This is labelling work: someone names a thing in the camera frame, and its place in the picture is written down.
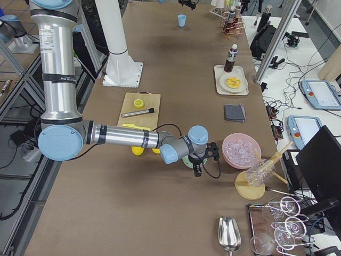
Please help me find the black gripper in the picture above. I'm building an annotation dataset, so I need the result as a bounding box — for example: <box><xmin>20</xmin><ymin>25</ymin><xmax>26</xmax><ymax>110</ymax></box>
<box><xmin>188</xmin><ymin>142</ymin><xmax>220</xmax><ymax>177</ymax></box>

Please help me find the pale green bowl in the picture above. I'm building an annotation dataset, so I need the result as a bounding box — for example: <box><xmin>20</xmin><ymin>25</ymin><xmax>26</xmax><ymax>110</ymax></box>
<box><xmin>182</xmin><ymin>156</ymin><xmax>207</xmax><ymax>169</ymax></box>

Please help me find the light blue cup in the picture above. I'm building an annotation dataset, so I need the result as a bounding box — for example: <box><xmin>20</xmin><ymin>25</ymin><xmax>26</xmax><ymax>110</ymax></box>
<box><xmin>177</xmin><ymin>14</ymin><xmax>186</xmax><ymax>27</ymax></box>

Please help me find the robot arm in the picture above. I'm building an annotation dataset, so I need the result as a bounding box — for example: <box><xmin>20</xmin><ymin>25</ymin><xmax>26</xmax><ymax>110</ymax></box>
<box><xmin>29</xmin><ymin>1</ymin><xmax>219</xmax><ymax>177</ymax></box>
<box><xmin>178</xmin><ymin>0</ymin><xmax>199</xmax><ymax>11</ymax></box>

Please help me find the pink bowl of ice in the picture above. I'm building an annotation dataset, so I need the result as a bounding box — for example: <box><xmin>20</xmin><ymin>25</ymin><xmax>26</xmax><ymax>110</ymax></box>
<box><xmin>222</xmin><ymin>133</ymin><xmax>262</xmax><ymax>170</ymax></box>

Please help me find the steel ice scoop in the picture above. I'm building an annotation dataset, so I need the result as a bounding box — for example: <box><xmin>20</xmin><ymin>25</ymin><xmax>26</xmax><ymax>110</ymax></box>
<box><xmin>218</xmin><ymin>216</ymin><xmax>241</xmax><ymax>255</ymax></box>

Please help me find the whole yellow lemon upper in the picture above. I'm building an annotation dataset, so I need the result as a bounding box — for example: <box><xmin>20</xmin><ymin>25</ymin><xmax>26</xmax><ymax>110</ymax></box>
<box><xmin>151</xmin><ymin>148</ymin><xmax>160</xmax><ymax>154</ymax></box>

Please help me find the whole yellow lemon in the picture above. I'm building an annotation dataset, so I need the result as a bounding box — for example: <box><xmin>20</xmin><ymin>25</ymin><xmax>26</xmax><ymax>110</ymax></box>
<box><xmin>131</xmin><ymin>146</ymin><xmax>144</xmax><ymax>156</ymax></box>
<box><xmin>151</xmin><ymin>148</ymin><xmax>160</xmax><ymax>154</ymax></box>

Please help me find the wooden glass drying stand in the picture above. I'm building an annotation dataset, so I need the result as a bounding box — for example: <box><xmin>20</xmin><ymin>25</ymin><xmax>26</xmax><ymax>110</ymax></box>
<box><xmin>234</xmin><ymin>141</ymin><xmax>293</xmax><ymax>201</ymax></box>

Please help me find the clear glass mug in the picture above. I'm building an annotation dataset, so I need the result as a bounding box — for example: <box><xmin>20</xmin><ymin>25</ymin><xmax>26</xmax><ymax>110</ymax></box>
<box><xmin>245</xmin><ymin>159</ymin><xmax>275</xmax><ymax>187</ymax></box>

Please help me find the whole yellow lemon lower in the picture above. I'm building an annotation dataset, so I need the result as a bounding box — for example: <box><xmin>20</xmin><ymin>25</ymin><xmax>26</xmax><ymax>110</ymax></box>
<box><xmin>131</xmin><ymin>146</ymin><xmax>144</xmax><ymax>156</ymax></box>

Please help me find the grey folded cloth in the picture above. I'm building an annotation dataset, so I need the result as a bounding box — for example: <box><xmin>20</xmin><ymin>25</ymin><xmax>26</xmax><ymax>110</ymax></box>
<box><xmin>224</xmin><ymin>104</ymin><xmax>246</xmax><ymax>122</ymax></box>

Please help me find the steel muddler black tip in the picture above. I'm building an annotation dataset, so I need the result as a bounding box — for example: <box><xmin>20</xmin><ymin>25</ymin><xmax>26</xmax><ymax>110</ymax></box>
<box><xmin>120</xmin><ymin>108</ymin><xmax>155</xmax><ymax>118</ymax></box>

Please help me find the yellow plastic knife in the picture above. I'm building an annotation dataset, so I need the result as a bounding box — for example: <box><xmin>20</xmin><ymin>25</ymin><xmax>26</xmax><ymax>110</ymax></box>
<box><xmin>122</xmin><ymin>123</ymin><xmax>151</xmax><ymax>131</ymax></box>

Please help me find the bamboo cutting board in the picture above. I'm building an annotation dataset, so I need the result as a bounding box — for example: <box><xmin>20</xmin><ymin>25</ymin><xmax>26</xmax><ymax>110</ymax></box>
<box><xmin>117</xmin><ymin>92</ymin><xmax>161</xmax><ymax>131</ymax></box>

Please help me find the half lemon slice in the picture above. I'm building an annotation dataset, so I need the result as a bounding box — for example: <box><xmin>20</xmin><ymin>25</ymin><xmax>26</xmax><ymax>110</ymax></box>
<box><xmin>133</xmin><ymin>99</ymin><xmax>145</xmax><ymax>109</ymax></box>

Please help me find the cream serving tray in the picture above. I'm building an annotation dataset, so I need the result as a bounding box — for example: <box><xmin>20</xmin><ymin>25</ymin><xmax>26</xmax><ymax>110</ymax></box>
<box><xmin>214</xmin><ymin>65</ymin><xmax>249</xmax><ymax>95</ymax></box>

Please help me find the glazed twisted donut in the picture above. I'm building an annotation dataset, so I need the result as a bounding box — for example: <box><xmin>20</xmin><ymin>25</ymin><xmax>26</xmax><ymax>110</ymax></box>
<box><xmin>225</xmin><ymin>77</ymin><xmax>241</xmax><ymax>89</ymax></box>

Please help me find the white round plate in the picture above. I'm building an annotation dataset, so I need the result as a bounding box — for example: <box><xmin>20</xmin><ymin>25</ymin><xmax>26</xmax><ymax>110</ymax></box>
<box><xmin>218</xmin><ymin>73</ymin><xmax>246</xmax><ymax>94</ymax></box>

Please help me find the wine glass rack tray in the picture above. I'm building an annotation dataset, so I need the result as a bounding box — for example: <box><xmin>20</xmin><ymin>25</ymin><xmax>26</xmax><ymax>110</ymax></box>
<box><xmin>248</xmin><ymin>196</ymin><xmax>315</xmax><ymax>255</ymax></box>

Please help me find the teach pendant lower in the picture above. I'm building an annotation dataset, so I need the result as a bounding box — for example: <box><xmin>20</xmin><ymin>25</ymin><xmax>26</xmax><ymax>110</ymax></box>
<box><xmin>287</xmin><ymin>115</ymin><xmax>322</xmax><ymax>150</ymax></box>

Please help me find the teach pendant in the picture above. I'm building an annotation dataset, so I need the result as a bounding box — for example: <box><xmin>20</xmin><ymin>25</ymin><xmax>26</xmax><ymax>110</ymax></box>
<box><xmin>301</xmin><ymin>80</ymin><xmax>340</xmax><ymax>110</ymax></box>
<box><xmin>287</xmin><ymin>115</ymin><xmax>322</xmax><ymax>150</ymax></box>

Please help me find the dark drink bottle on tray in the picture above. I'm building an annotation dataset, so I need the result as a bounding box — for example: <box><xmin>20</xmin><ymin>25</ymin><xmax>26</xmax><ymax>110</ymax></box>
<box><xmin>224</xmin><ymin>44</ymin><xmax>238</xmax><ymax>73</ymax></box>

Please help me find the black monitor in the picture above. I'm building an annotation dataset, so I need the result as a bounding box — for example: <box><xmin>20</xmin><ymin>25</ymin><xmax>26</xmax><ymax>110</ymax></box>
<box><xmin>296</xmin><ymin>125</ymin><xmax>340</xmax><ymax>201</ymax></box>

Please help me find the black backpack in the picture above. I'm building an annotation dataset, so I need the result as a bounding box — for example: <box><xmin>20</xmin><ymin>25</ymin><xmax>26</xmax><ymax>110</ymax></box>
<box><xmin>250</xmin><ymin>25</ymin><xmax>276</xmax><ymax>60</ymax></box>

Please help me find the teach pendant upper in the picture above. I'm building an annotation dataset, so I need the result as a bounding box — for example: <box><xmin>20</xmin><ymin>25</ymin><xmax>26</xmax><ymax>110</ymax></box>
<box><xmin>301</xmin><ymin>80</ymin><xmax>340</xmax><ymax>110</ymax></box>

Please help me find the dark bottle in rack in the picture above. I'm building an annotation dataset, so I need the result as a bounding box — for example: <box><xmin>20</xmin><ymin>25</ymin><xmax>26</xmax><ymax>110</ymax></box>
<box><xmin>225</xmin><ymin>6</ymin><xmax>235</xmax><ymax>22</ymax></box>

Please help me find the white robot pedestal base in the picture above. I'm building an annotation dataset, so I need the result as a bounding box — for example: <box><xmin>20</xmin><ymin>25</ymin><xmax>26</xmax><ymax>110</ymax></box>
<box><xmin>95</xmin><ymin>0</ymin><xmax>143</xmax><ymax>88</ymax></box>

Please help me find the copper wire bottle rack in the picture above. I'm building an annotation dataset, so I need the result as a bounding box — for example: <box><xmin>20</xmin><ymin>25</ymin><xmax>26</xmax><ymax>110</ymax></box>
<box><xmin>221</xmin><ymin>17</ymin><xmax>245</xmax><ymax>38</ymax></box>

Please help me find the white wire rack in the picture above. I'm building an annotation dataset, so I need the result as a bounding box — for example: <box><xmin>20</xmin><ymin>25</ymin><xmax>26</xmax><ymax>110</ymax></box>
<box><xmin>209</xmin><ymin>0</ymin><xmax>230</xmax><ymax>18</ymax></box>

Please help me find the aluminium frame post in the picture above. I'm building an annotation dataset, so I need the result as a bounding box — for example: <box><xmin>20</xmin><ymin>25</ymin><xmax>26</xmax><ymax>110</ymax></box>
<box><xmin>255</xmin><ymin>0</ymin><xmax>301</xmax><ymax>85</ymax></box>

